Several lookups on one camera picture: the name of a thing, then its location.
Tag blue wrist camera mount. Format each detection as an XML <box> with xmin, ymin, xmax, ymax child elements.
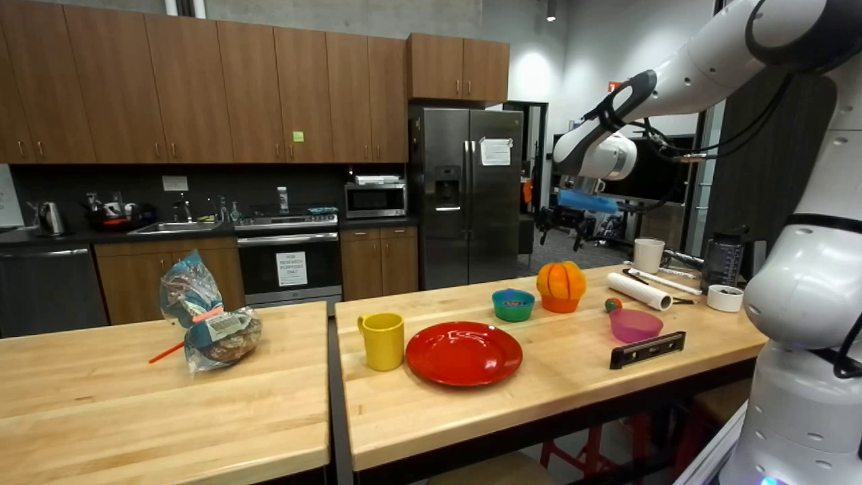
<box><xmin>555</xmin><ymin>185</ymin><xmax>625</xmax><ymax>215</ymax></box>

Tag yellow mug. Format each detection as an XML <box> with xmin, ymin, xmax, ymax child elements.
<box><xmin>355</xmin><ymin>310</ymin><xmax>406</xmax><ymax>372</ymax></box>

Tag small teal bowl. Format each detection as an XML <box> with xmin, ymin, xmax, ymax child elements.
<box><xmin>491</xmin><ymin>288</ymin><xmax>538</xmax><ymax>327</ymax></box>

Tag black built-in oven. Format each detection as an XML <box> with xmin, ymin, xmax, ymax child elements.
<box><xmin>235</xmin><ymin>230</ymin><xmax>344</xmax><ymax>308</ymax></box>

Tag orange pumpkin plush toy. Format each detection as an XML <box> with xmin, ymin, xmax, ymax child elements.
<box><xmin>534</xmin><ymin>259</ymin><xmax>590</xmax><ymax>308</ymax></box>

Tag narrow wooden base cabinet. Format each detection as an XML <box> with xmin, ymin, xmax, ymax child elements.
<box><xmin>340</xmin><ymin>224</ymin><xmax>422</xmax><ymax>302</ymax></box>

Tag dark countertop appliance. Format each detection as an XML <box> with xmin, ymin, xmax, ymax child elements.
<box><xmin>84</xmin><ymin>188</ymin><xmax>157</xmax><ymax>235</ymax></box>

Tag black mesh container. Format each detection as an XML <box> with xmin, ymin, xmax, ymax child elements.
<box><xmin>701</xmin><ymin>235</ymin><xmax>749</xmax><ymax>288</ymax></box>

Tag white tray on microwave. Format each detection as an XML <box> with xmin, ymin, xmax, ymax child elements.
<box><xmin>351</xmin><ymin>172</ymin><xmax>406</xmax><ymax>188</ymax></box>

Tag small pink bowl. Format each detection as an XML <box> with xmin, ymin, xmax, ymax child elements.
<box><xmin>608</xmin><ymin>308</ymin><xmax>666</xmax><ymax>345</ymax></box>

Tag thin orange stick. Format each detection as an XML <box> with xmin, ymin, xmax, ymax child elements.
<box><xmin>144</xmin><ymin>336</ymin><xmax>189</xmax><ymax>367</ymax></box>

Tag red plate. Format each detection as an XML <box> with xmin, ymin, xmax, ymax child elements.
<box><xmin>403</xmin><ymin>317</ymin><xmax>524</xmax><ymax>391</ymax></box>

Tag white paper on oven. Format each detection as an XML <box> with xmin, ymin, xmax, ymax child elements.
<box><xmin>274</xmin><ymin>248</ymin><xmax>310</xmax><ymax>290</ymax></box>

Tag black bar with label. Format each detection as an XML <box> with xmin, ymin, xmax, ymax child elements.
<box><xmin>608</xmin><ymin>328</ymin><xmax>689</xmax><ymax>372</ymax></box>

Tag steel microwave oven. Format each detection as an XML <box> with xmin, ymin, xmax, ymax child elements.
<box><xmin>341</xmin><ymin>180</ymin><xmax>410</xmax><ymax>220</ymax></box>

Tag steel kettle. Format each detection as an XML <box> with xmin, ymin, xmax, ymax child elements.
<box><xmin>34</xmin><ymin>197</ymin><xmax>68</xmax><ymax>238</ymax></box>

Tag white board panel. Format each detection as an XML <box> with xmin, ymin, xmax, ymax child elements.
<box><xmin>0</xmin><ymin>162</ymin><xmax>26</xmax><ymax>231</ymax></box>

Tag wide wooden base cabinet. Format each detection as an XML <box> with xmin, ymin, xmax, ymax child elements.
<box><xmin>91</xmin><ymin>235</ymin><xmax>247</xmax><ymax>327</ymax></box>

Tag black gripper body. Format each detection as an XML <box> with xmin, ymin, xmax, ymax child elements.
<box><xmin>547</xmin><ymin>207</ymin><xmax>608</xmax><ymax>242</ymax></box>

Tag long wooden wall cabinets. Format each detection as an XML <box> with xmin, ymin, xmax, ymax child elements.
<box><xmin>0</xmin><ymin>0</ymin><xmax>411</xmax><ymax>168</ymax></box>

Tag stainless steel refrigerator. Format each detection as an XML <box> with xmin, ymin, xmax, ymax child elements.
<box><xmin>410</xmin><ymin>106</ymin><xmax>524</xmax><ymax>290</ymax></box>

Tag white tape roll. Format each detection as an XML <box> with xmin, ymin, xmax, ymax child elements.
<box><xmin>706</xmin><ymin>282</ymin><xmax>747</xmax><ymax>314</ymax></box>

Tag wooden cabinet above refrigerator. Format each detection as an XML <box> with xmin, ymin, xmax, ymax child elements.
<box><xmin>406</xmin><ymin>33</ymin><xmax>511</xmax><ymax>106</ymax></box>

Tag red metal stool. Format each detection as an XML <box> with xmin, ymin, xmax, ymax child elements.
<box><xmin>535</xmin><ymin>421</ymin><xmax>648</xmax><ymax>485</ymax></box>

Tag white paper on refrigerator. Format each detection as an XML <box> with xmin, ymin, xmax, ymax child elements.
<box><xmin>476</xmin><ymin>135</ymin><xmax>514</xmax><ymax>170</ymax></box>

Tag white cup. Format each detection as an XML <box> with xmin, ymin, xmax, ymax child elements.
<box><xmin>629</xmin><ymin>235</ymin><xmax>668</xmax><ymax>275</ymax></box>

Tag white paper roll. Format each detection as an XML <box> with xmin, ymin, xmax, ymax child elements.
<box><xmin>604</xmin><ymin>270</ymin><xmax>676</xmax><ymax>314</ymax></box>

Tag dark dishwasher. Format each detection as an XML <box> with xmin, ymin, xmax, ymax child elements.
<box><xmin>0</xmin><ymin>242</ymin><xmax>111</xmax><ymax>339</ymax></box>

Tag steel kitchen sink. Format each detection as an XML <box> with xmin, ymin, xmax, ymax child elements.
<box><xmin>126</xmin><ymin>219</ymin><xmax>225</xmax><ymax>238</ymax></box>

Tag clear plastic bag with food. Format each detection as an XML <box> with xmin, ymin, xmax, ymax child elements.
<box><xmin>157</xmin><ymin>248</ymin><xmax>264</xmax><ymax>375</ymax></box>

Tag long white rod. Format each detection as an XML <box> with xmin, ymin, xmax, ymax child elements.
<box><xmin>623</xmin><ymin>265</ymin><xmax>706</xmax><ymax>302</ymax></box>

